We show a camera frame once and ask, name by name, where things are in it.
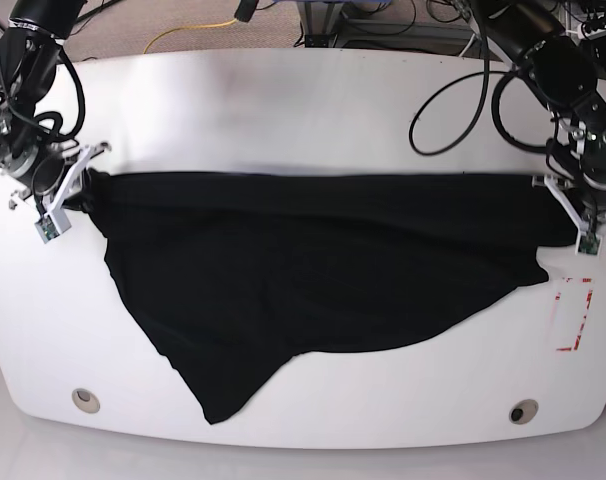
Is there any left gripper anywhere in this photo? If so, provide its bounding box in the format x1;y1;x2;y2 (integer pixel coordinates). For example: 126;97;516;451
575;179;606;220

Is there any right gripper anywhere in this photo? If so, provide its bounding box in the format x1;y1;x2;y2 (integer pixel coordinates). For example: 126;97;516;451
29;154;65;200

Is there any black T-shirt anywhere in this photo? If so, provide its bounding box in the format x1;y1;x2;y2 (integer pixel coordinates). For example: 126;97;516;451
83;170;577;424

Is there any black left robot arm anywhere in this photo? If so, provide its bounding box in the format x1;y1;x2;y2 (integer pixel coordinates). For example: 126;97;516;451
469;1;606;218

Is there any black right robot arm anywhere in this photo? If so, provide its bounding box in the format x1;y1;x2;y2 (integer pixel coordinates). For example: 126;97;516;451
0;1;86;197

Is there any red tape rectangle marking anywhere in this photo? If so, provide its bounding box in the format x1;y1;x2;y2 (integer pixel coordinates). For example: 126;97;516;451
550;277;595;352

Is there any white power strip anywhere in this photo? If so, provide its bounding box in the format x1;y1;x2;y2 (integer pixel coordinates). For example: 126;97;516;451
578;15;606;39

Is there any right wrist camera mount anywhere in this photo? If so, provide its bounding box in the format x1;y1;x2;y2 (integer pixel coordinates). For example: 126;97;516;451
8;142;112;244

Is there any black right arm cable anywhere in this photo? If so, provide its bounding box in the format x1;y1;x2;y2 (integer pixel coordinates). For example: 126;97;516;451
0;29;87;146

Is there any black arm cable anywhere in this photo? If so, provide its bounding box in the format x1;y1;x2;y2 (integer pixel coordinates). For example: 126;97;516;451
0;29;87;146
408;29;559;157

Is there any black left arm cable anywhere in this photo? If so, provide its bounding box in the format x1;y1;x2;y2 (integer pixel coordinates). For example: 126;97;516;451
408;29;559;157

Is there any right table cable grommet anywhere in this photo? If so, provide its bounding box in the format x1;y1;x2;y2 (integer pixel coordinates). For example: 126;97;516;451
509;399;539;425

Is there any table cable grommet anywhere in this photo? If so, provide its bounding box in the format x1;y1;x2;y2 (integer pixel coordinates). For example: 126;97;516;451
71;388;101;414
509;399;539;425

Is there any left table cable grommet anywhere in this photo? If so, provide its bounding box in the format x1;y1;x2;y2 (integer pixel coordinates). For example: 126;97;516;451
71;388;101;414

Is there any yellow floor cable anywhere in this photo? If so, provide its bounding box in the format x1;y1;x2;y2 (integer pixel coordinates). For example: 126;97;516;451
143;17;235;53

